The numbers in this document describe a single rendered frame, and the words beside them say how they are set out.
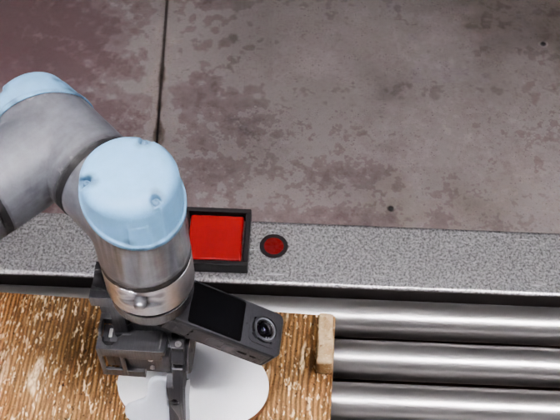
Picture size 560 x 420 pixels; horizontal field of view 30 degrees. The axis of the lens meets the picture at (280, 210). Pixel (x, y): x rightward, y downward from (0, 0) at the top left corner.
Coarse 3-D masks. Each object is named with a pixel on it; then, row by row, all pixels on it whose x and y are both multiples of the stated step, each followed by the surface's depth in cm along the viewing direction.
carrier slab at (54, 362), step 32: (0, 320) 109; (32, 320) 109; (64, 320) 109; (96, 320) 109; (288, 320) 110; (0, 352) 107; (32, 352) 107; (64, 352) 107; (96, 352) 107; (288, 352) 108; (0, 384) 105; (32, 384) 105; (64, 384) 105; (96, 384) 105; (288, 384) 106; (320, 384) 106; (0, 416) 103; (32, 416) 103; (64, 416) 103; (96, 416) 103; (288, 416) 104; (320, 416) 104
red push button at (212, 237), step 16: (192, 224) 117; (208, 224) 117; (224, 224) 117; (240, 224) 117; (192, 240) 116; (208, 240) 116; (224, 240) 116; (240, 240) 116; (192, 256) 115; (208, 256) 115; (224, 256) 115; (240, 256) 115
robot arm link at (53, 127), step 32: (0, 96) 83; (32, 96) 82; (64, 96) 83; (0, 128) 81; (32, 128) 81; (64, 128) 81; (96, 128) 81; (0, 160) 79; (32, 160) 80; (64, 160) 79; (0, 192) 79; (32, 192) 80
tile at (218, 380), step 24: (216, 360) 106; (240, 360) 106; (120, 384) 104; (144, 384) 104; (192, 384) 104; (216, 384) 104; (240, 384) 104; (264, 384) 104; (192, 408) 103; (216, 408) 103; (240, 408) 103
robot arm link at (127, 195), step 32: (96, 160) 76; (128, 160) 76; (160, 160) 76; (64, 192) 80; (96, 192) 75; (128, 192) 75; (160, 192) 75; (96, 224) 76; (128, 224) 75; (160, 224) 76; (128, 256) 78; (160, 256) 79; (128, 288) 82; (160, 288) 83
